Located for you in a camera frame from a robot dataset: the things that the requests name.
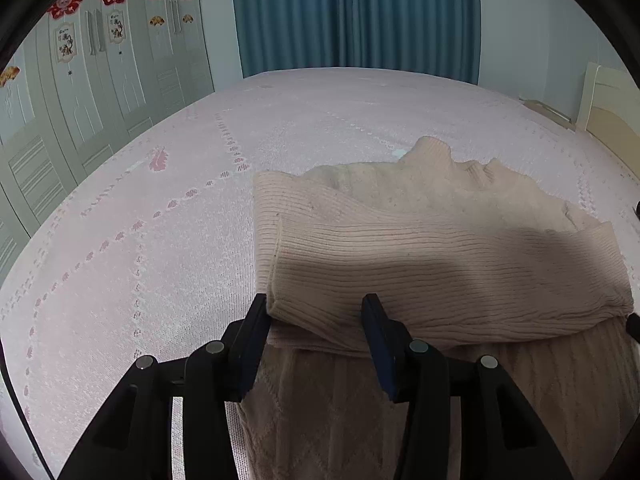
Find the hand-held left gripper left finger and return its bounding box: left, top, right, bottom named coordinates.
left=57, top=294, right=271, bottom=480

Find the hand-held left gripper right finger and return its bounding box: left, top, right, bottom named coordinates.
left=362, top=293, right=573, bottom=480

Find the beige knit sweater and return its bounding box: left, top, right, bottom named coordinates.
left=235, top=136, right=640, bottom=480

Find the pink patterned bedspread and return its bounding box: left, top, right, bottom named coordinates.
left=0, top=66, right=640, bottom=480

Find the cream wooden headboard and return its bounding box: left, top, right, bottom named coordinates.
left=575, top=62, right=640, bottom=181

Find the cream nightstand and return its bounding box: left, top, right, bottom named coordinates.
left=519, top=98, right=576, bottom=132

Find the pale green wardrobe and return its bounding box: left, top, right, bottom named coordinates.
left=0, top=0, right=216, bottom=281

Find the teal curtain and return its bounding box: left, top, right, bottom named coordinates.
left=230, top=0, right=482, bottom=86

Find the flower picture wardrobe panel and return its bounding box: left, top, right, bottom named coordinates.
left=107, top=10, right=127, bottom=45
left=53, top=22, right=79, bottom=65

